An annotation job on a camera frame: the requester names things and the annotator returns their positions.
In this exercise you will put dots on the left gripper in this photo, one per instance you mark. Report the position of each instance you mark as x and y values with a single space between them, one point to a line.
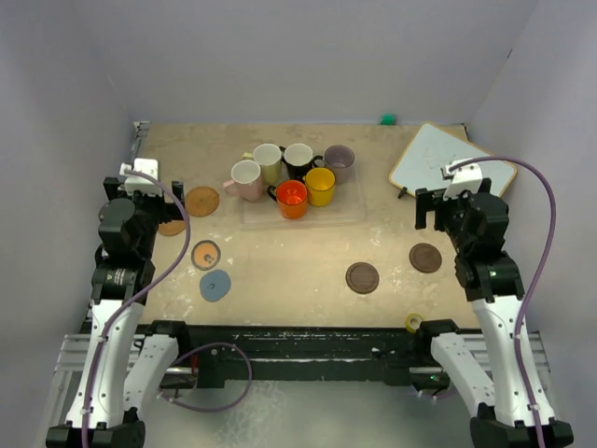
168 211

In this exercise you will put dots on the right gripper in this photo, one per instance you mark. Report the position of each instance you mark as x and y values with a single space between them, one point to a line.
433 201

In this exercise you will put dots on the woven rattan coaster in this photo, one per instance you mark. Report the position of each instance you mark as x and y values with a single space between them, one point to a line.
201 201
172 228

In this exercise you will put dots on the dark wooden coaster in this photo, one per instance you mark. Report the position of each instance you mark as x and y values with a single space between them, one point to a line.
425 258
362 277

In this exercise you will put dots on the orange black rimmed coaster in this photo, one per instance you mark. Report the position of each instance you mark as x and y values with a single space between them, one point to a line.
205 255

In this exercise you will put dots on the blue smiley coaster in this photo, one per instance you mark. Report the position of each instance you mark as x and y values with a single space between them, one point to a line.
215 285

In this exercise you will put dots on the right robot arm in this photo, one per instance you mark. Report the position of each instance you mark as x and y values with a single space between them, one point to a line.
507 403

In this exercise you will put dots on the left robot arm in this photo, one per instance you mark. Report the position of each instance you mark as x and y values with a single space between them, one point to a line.
114 393

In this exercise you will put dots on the small whiteboard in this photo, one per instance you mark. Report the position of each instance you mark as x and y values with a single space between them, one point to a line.
431 149

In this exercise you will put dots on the clear plastic tray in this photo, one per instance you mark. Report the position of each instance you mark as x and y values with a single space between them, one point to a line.
346 207

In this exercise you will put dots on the yellow tape roll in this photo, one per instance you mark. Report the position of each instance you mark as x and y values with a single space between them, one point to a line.
413 322

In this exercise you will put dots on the green object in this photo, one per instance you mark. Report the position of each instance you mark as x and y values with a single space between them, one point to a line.
388 120

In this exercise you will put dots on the pink mug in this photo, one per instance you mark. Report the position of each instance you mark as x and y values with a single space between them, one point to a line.
245 181

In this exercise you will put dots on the purple grey mug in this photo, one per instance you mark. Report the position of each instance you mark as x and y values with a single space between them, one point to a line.
339 159

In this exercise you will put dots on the yellow mug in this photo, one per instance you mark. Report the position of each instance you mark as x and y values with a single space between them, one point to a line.
320 183

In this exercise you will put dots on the olive green mug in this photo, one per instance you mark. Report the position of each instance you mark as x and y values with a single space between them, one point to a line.
269 158

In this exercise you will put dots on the orange mug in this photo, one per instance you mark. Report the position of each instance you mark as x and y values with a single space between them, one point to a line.
291 197

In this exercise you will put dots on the black mug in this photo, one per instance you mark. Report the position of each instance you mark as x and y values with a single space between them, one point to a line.
299 159

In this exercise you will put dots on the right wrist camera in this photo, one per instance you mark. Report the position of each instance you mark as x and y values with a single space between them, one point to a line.
467 178

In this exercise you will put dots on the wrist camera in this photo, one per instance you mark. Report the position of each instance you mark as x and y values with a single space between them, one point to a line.
467 178
135 183

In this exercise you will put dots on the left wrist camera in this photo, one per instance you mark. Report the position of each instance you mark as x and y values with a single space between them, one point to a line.
135 183

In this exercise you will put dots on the aluminium frame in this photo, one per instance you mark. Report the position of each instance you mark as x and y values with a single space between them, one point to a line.
66 375

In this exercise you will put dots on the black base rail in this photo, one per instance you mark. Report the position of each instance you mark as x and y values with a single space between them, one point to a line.
393 357

